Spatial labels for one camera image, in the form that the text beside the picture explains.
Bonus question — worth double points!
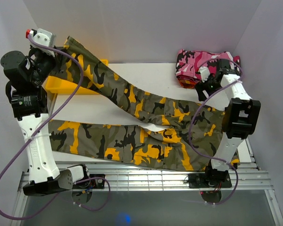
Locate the yellow green camouflage trousers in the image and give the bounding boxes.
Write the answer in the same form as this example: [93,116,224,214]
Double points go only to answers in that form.
[48,35,240,172]

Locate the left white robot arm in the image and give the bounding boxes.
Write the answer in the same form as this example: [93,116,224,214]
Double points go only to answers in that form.
[0,48,91,196]

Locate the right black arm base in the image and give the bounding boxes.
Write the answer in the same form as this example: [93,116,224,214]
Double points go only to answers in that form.
[183,173,232,189]

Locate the yellow plastic tray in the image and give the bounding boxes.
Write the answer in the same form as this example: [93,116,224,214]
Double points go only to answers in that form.
[45,36,114,95]

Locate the pink camouflage folded trousers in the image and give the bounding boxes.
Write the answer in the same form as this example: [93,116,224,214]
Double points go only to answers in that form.
[175,49,240,82]

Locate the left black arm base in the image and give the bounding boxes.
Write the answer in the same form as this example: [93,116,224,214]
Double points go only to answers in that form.
[73,174,106,190]

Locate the orange camouflage folded trousers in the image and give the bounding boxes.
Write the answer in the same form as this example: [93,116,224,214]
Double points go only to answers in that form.
[176,76,200,89]

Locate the aluminium rail frame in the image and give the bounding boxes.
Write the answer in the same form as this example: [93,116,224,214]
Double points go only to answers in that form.
[9,145,283,226]

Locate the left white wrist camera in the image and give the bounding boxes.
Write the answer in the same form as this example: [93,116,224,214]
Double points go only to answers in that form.
[25,28,56,57]

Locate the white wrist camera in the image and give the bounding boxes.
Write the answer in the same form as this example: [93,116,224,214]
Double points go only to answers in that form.
[199,66,210,82]
[25,28,56,57]

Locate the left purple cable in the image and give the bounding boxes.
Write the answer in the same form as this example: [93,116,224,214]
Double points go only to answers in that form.
[0,35,111,220]

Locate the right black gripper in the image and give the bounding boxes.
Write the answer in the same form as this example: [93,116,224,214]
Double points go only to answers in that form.
[193,74,222,102]

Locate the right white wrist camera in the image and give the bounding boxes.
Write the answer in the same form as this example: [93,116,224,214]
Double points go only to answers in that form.
[199,66,210,82]

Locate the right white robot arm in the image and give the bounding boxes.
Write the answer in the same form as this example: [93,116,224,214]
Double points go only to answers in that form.
[188,59,261,188]

